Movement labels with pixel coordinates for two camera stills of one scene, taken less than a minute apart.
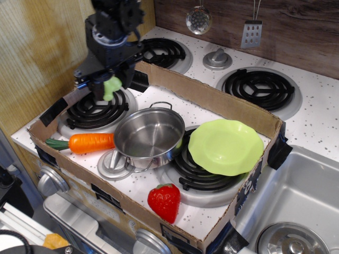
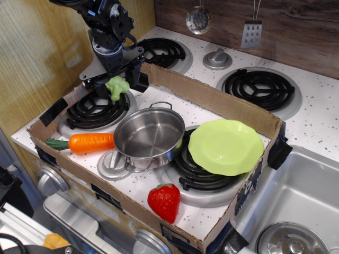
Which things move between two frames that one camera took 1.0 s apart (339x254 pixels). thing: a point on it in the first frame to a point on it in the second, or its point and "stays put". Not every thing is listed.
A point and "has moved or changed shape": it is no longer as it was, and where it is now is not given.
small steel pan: [150, 135] stays put
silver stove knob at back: [217, 60] stays put
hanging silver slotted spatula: [251, 35] stays put
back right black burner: [265, 89] stays put
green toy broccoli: [111, 85] has moved or changed shape
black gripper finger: [97, 89] to [101, 90]
